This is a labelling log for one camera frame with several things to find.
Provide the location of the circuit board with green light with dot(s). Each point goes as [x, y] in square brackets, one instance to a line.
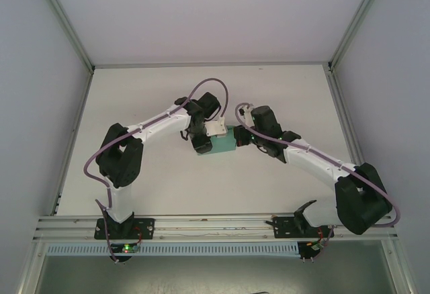
[126, 248]

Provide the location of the black mounting bracket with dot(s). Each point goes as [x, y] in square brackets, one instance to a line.
[121, 259]
[305, 252]

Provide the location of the aluminium mounting rail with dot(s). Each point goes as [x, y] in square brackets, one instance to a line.
[215, 227]

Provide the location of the aluminium right side rail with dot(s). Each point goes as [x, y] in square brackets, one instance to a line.
[347, 123]

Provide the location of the small circuit board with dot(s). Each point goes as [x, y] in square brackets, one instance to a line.
[316, 246]

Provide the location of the teal paper box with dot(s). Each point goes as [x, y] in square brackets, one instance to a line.
[223, 144]

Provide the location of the grey metal sheet panel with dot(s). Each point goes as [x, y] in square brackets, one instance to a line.
[215, 277]

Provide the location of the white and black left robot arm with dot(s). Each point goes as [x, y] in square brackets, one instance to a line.
[158, 126]

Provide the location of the aluminium left frame post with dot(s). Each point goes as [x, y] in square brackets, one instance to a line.
[65, 22]

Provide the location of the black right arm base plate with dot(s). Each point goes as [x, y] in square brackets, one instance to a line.
[282, 228]

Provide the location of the aluminium frame leg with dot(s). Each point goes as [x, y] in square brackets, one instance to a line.
[399, 274]
[33, 274]

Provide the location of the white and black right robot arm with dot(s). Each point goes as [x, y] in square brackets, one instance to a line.
[315, 159]

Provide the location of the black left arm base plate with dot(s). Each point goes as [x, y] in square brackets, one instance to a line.
[148, 228]

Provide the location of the aluminium left side rail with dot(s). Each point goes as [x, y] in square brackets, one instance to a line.
[76, 123]

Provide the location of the aluminium right frame post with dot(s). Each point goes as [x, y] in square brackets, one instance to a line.
[356, 22]

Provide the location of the aluminium frame post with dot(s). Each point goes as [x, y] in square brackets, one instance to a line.
[65, 22]
[356, 22]

